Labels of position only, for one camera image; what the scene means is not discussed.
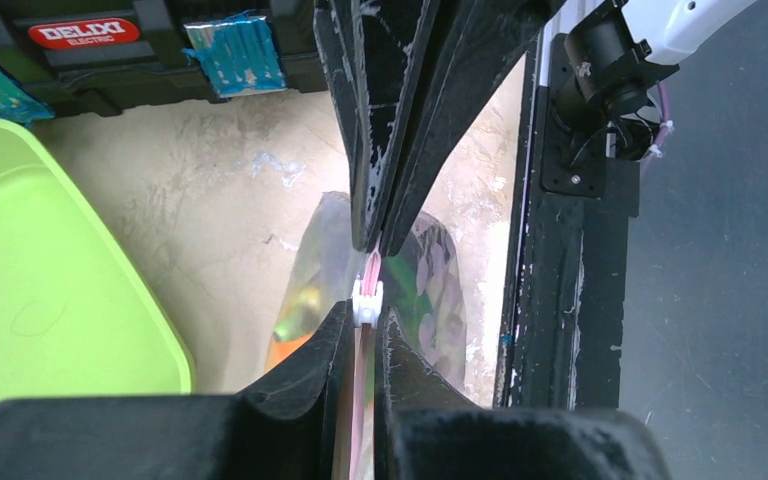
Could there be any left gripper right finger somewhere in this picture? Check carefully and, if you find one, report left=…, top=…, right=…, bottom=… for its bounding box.
left=373, top=308, right=476, bottom=479

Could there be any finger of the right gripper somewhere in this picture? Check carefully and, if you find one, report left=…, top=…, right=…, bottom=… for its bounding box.
left=314, top=1, right=439, bottom=252
left=380, top=1, right=563, bottom=256

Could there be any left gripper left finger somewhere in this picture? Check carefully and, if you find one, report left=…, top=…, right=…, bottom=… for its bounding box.
left=234, top=300, right=355, bottom=479

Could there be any clear zip top bag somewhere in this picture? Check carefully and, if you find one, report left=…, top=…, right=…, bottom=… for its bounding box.
left=265, top=192, right=468, bottom=479

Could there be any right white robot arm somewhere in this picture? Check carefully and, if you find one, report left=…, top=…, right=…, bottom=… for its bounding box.
left=313, top=1, right=747, bottom=256

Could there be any green plastic tray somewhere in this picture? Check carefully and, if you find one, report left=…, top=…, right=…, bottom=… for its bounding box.
left=0, top=119, right=195, bottom=401

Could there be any black Delixi toolbox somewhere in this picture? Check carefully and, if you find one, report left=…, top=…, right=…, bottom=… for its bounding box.
left=0, top=1, right=326, bottom=124

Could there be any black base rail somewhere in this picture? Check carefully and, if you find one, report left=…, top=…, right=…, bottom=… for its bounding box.
left=493, top=34, right=639, bottom=410

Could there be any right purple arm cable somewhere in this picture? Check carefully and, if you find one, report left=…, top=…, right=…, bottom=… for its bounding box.
left=642, top=82, right=677, bottom=167

